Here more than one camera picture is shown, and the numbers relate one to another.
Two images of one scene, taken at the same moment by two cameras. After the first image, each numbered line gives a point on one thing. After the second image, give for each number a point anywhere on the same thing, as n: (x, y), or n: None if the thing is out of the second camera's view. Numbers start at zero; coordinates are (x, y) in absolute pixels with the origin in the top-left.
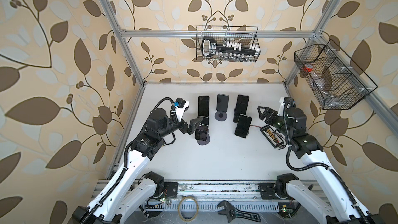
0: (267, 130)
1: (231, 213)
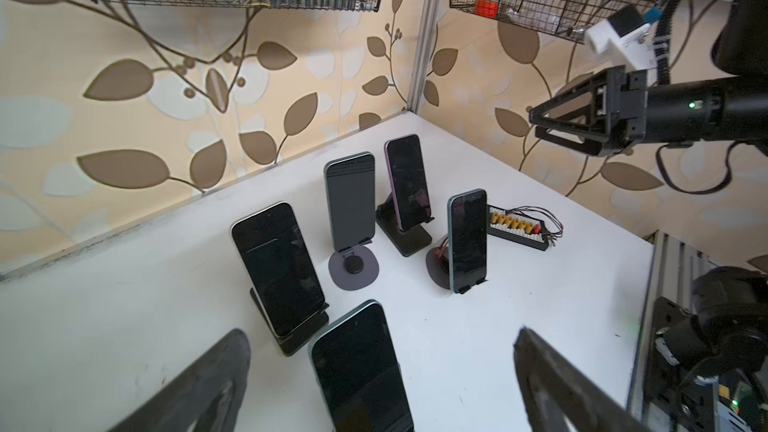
0: (503, 222)
1: None
